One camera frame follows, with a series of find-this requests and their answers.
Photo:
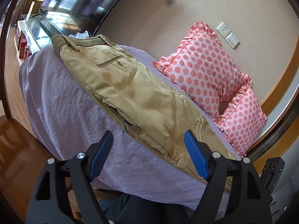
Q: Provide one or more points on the polka dot pillow near television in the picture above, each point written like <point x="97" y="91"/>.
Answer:
<point x="203" y="69"/>

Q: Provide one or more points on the polka dot pillow near door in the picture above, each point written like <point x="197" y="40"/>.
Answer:
<point x="243" y="118"/>

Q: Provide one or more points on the white wall power socket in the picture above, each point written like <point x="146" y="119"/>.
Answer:
<point x="223" y="30"/>

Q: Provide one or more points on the khaki tan pants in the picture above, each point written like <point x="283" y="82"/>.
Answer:
<point x="147" y="108"/>

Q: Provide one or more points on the black flat television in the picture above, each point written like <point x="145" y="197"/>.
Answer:
<point x="71" y="16"/>

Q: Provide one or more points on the clear plastic packaging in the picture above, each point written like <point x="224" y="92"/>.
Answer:
<point x="79" y="35"/>

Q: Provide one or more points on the person's dark jeans leg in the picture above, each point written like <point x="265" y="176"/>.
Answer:
<point x="133" y="209"/>

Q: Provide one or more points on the white wall light switch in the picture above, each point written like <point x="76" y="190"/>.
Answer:
<point x="232" y="40"/>

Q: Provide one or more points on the dark wooden chair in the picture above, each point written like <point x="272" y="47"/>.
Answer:
<point x="4" y="35"/>

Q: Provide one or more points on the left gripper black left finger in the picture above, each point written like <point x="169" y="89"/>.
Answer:
<point x="63" y="192"/>

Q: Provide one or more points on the glass top tv stand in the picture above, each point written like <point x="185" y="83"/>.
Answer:
<point x="32" y="34"/>

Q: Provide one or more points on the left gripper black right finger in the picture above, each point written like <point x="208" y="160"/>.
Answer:
<point x="249" y="201"/>

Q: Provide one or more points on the lavender bed sheet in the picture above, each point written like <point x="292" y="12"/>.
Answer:
<point x="66" y="120"/>

